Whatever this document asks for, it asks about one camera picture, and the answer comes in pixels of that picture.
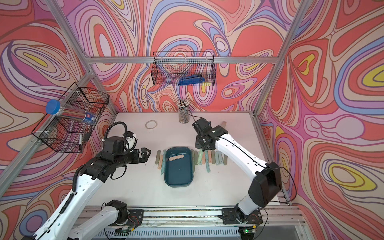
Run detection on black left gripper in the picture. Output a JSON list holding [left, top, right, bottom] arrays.
[[113, 146, 152, 170]]

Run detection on pink folding knife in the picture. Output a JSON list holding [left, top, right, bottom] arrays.
[[202, 152, 206, 165], [169, 154, 184, 162], [208, 151, 212, 164], [158, 155, 164, 170]]

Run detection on light blue folding knife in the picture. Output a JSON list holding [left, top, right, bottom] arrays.
[[198, 150, 204, 165], [218, 151, 224, 165]]

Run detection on olive green folding knife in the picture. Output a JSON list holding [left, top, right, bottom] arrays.
[[194, 151, 199, 165]]

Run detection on light blue ceramic fruit knife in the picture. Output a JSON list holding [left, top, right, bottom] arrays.
[[161, 150, 167, 175]]

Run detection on light blue sheathed knife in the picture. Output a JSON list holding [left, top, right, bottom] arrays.
[[215, 151, 220, 166]]

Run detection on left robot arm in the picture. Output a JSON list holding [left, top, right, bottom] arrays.
[[23, 137, 151, 240]]

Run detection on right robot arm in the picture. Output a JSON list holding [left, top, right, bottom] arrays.
[[192, 118, 282, 224]]

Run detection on teal plastic storage box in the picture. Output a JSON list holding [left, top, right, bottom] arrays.
[[164, 147, 194, 188]]

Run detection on masking tape roll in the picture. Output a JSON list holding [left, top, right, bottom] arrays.
[[145, 120, 158, 130]]

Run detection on pencil holder cup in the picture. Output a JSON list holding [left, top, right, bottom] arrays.
[[177, 99, 189, 124]]

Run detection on blue tool in basket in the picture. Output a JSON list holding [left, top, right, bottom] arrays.
[[179, 75, 205, 86]]

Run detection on clear bottle blue cap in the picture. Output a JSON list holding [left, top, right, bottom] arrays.
[[46, 100, 96, 125]]

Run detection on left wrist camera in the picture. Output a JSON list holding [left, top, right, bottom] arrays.
[[123, 131, 137, 145]]

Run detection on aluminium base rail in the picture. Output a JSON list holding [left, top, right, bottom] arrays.
[[129, 205, 307, 228]]

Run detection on black wire basket back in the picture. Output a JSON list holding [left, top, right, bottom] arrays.
[[151, 51, 217, 87]]

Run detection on black wire basket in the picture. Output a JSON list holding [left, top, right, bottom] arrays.
[[32, 83, 110, 153], [151, 51, 217, 87]]

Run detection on black wire basket left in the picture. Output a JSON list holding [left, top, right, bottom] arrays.
[[32, 83, 110, 153]]

